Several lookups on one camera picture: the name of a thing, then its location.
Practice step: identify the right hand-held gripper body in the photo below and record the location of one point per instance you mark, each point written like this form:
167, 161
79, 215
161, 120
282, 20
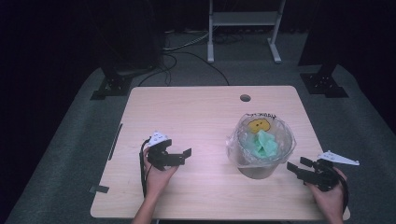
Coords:
323, 177

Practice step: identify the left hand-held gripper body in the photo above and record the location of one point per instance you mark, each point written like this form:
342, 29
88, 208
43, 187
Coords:
160, 157

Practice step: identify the clear plastic bag yellow face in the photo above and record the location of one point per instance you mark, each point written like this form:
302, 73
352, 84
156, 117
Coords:
285, 137

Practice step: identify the small grey trash bin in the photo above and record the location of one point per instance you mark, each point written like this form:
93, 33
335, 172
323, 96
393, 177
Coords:
257, 171

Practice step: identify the person's left hand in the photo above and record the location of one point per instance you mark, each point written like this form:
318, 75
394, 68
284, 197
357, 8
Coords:
157, 180

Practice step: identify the person's right hand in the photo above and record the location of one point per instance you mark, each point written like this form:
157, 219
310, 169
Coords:
331, 200

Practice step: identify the crumpled green paper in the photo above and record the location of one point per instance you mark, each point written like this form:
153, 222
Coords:
264, 146

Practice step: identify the black strip on table edge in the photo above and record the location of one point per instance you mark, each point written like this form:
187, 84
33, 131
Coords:
115, 141

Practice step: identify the black tape piece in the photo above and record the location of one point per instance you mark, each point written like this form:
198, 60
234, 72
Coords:
99, 188

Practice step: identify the black metal stand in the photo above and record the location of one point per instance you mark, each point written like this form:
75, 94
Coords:
323, 84
113, 87

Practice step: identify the white metal stand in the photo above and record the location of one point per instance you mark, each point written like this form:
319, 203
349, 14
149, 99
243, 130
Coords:
244, 18

